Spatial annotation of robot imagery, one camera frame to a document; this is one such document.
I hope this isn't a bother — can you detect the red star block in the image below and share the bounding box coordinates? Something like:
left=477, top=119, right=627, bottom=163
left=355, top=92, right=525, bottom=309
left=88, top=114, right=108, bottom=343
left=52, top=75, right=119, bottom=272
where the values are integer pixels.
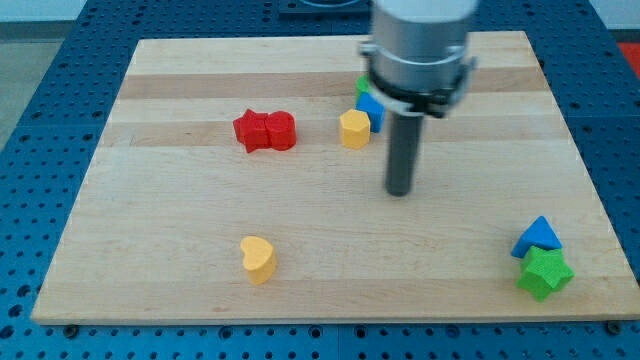
left=233, top=109, right=271, bottom=153

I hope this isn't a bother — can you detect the blue triangle block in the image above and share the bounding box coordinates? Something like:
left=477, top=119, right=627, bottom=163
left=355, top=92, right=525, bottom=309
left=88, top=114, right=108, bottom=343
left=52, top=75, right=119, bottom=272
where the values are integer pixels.
left=511, top=216, right=563, bottom=258

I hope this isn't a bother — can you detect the green block behind arm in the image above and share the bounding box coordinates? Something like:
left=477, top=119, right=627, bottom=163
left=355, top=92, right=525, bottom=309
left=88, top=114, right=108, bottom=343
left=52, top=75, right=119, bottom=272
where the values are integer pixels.
left=355, top=75, right=369, bottom=100

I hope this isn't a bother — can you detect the green star block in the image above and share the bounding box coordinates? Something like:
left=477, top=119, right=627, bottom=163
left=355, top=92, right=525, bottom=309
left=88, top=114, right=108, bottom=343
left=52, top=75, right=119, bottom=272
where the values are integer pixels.
left=516, top=246, right=575, bottom=302

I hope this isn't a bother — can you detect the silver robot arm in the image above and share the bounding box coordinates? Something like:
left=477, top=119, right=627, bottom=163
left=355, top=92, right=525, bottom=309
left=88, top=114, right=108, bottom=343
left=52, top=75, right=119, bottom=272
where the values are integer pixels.
left=359, top=0, right=479, bottom=197

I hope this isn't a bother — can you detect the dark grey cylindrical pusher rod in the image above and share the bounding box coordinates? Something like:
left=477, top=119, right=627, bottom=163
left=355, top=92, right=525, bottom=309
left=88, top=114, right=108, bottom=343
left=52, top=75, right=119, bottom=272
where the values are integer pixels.
left=385, top=113, right=424, bottom=197

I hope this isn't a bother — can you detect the yellow heart block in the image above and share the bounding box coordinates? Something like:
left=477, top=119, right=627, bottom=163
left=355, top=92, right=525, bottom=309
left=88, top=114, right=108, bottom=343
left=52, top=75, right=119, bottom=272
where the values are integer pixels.
left=240, top=236, right=278, bottom=285

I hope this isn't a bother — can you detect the wooden board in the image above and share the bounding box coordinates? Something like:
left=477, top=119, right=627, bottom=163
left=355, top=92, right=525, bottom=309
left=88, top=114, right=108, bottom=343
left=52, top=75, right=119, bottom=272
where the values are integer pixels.
left=32, top=31, right=639, bottom=325

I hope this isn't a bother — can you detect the blue cube block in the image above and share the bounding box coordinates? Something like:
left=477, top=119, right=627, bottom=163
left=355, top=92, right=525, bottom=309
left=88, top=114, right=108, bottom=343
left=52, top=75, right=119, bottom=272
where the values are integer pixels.
left=356, top=93, right=385, bottom=133

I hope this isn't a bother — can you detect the red cylinder block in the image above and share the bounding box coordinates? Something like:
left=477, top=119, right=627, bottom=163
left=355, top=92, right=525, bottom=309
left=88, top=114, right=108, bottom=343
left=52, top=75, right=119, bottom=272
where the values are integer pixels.
left=265, top=111, right=297, bottom=151

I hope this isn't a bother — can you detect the yellow hexagon block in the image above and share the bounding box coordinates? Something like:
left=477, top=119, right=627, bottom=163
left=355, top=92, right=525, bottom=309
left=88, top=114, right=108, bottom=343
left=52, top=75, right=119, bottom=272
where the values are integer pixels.
left=339, top=109, right=371, bottom=149

